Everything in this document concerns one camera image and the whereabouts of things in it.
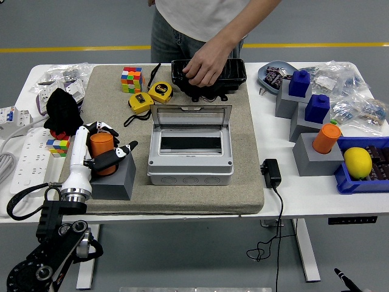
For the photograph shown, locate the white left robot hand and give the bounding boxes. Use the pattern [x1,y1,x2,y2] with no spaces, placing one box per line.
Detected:
[60,120,139,194]

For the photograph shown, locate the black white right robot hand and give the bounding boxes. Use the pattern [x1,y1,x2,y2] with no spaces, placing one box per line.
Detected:
[334,267,373,292]

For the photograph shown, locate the person's left hand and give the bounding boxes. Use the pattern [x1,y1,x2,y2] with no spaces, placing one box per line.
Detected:
[182,45,230,88]

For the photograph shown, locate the orange cylinder battery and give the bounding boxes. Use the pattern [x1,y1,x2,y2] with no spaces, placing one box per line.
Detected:
[312,123,342,155]
[89,132,119,176]

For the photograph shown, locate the black plastic tray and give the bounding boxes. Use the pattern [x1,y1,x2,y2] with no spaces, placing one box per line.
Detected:
[171,58,247,103]

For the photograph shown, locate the grey junction box clear lid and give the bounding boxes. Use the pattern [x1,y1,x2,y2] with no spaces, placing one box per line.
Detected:
[146,105,235,186]

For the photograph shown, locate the small colourful puzzle cube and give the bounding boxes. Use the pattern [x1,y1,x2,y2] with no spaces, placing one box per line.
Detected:
[46,138,71,158]

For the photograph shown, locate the black cloth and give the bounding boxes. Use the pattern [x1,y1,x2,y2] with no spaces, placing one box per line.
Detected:
[43,88,84,137]

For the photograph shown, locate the white power strip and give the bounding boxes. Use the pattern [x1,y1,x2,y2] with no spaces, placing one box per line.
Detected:
[9,127,61,195]

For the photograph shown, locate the white table leg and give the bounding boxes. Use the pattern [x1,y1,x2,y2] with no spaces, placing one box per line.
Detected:
[75,224,101,290]
[291,218,322,283]

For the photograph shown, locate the black tweezers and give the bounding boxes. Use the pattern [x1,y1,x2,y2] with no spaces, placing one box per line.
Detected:
[147,63,162,91]

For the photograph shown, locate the yellow tape measure black label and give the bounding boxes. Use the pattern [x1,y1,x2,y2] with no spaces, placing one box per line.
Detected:
[148,81,174,103]

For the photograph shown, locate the grey block with round hole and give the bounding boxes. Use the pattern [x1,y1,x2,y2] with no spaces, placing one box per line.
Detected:
[90,151,137,201]

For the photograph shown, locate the person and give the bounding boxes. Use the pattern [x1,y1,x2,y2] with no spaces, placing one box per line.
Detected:
[148,0,253,64]

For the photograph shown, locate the blue-grey oval dish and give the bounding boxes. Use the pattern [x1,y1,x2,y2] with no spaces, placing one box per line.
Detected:
[257,60,300,92]

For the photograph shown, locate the black table control panel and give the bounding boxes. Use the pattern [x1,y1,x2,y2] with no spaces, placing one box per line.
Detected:
[327,215,379,226]

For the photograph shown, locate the dark snack packets in dish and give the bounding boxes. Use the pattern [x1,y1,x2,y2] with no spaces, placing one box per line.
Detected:
[263,66,292,91]

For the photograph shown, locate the white circuit breaker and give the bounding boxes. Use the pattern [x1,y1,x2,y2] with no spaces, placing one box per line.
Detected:
[0,105,33,128]

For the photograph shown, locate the large colourful puzzle cube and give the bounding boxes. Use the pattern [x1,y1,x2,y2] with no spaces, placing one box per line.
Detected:
[120,66,145,94]

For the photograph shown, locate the grey-brown mat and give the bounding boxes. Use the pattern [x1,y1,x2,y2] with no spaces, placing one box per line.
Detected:
[56,64,265,216]

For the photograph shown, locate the grey holder block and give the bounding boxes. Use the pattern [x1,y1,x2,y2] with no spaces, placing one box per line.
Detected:
[289,102,331,143]
[275,79,313,119]
[292,132,346,177]

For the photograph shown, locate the blue block with knob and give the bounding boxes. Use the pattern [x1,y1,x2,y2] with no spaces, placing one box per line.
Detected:
[287,69,311,98]
[305,94,331,125]

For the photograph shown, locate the blue plastic bin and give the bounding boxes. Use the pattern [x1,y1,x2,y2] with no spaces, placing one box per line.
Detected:
[333,136,389,195]

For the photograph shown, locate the clear bag of white parts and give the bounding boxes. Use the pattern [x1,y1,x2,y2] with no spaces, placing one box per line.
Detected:
[308,62,347,95]

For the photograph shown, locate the yellow lemon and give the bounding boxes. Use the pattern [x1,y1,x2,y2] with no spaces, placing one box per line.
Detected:
[343,147,373,179]

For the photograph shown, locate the dark packets in bin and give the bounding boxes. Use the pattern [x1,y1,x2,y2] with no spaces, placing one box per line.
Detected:
[364,145,389,183]

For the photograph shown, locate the black power adapter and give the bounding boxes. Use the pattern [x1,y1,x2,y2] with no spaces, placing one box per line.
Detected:
[260,158,283,189]

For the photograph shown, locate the clear bag of blue parts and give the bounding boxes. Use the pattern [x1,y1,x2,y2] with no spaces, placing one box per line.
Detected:
[334,62,370,98]

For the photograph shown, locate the clear bags of small parts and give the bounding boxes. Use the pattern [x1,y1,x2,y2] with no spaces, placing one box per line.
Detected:
[329,96,389,136]

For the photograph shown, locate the white cable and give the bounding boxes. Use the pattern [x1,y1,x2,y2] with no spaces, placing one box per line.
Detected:
[0,117,46,151]

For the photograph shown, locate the grey coiled cable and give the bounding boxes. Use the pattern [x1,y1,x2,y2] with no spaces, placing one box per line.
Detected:
[0,151,18,185]

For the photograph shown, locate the yellow tape measure with strap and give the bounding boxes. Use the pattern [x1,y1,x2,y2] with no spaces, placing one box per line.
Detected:
[123,92,155,128]

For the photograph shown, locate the black adapter cord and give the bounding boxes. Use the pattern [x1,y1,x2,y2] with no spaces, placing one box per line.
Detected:
[246,185,285,292]

